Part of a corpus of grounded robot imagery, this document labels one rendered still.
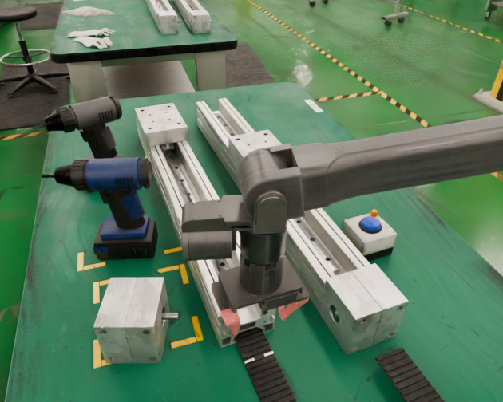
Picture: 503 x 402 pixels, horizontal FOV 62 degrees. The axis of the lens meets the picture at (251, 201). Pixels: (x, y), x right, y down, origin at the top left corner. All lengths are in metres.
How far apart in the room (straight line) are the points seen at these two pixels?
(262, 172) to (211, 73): 1.97
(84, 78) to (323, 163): 1.99
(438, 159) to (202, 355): 0.48
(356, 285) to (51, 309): 0.55
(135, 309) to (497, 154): 0.53
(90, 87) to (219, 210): 1.93
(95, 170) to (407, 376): 0.62
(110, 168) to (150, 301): 0.25
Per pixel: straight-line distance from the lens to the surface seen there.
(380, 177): 0.47
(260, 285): 0.54
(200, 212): 0.48
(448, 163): 0.50
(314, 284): 0.77
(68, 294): 0.88
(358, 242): 0.87
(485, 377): 0.81
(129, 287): 0.72
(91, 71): 2.33
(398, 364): 0.72
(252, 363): 0.72
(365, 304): 0.70
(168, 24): 2.41
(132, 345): 0.71
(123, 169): 0.79
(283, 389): 0.70
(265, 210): 0.43
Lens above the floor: 1.40
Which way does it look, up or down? 37 degrees down
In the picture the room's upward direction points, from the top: 1 degrees clockwise
